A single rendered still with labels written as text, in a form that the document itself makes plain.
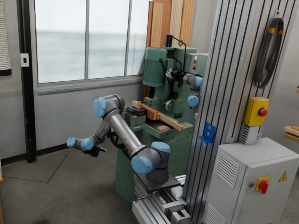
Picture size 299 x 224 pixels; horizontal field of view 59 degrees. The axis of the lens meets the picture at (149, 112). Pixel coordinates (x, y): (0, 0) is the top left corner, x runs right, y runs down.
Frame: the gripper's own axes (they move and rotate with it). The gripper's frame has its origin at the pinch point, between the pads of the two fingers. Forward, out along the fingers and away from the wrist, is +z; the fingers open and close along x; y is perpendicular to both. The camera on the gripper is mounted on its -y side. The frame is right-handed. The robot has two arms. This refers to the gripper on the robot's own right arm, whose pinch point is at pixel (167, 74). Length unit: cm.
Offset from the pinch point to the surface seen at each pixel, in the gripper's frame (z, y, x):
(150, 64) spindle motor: 19.3, 3.6, -1.0
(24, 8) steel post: 139, 62, 31
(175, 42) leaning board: 135, -79, -129
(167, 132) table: -10.3, -36.9, 27.7
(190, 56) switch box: 6.8, -9.1, -34.3
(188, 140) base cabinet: 0, -82, 3
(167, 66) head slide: 15.3, -7.0, -13.6
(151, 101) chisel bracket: 18.4, -26.4, 13.1
